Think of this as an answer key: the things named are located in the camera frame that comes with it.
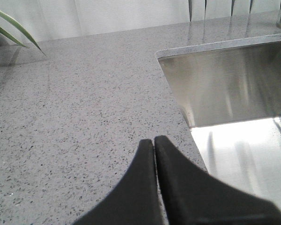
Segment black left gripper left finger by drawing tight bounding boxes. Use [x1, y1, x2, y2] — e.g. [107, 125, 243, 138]
[75, 139, 163, 225]

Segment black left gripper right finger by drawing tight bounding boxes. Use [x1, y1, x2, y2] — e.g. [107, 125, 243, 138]
[155, 135, 281, 225]

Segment stainless steel sink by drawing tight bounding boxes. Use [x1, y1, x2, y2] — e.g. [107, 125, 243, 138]
[158, 39, 281, 210]

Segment white curtain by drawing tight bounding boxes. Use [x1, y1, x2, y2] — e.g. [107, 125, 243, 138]
[0, 0, 281, 42]

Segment green plant leaves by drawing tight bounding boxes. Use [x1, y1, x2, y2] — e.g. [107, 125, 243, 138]
[0, 6, 46, 56]

